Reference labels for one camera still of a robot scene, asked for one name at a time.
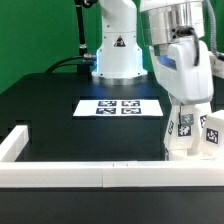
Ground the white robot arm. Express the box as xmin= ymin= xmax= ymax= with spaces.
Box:
xmin=92 ymin=0 xmax=224 ymax=106

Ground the white U-shaped fence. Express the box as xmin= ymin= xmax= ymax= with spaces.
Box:
xmin=0 ymin=125 xmax=224 ymax=188

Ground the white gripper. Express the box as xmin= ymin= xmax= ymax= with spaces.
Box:
xmin=149 ymin=37 xmax=214 ymax=126

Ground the black cable with connector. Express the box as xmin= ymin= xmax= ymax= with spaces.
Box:
xmin=45 ymin=53 xmax=98 ymax=75

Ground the white marker sheet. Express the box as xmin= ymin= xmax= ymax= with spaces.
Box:
xmin=74 ymin=99 xmax=163 ymax=117

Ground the white round stool seat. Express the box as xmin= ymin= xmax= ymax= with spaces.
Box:
xmin=165 ymin=148 xmax=224 ymax=161

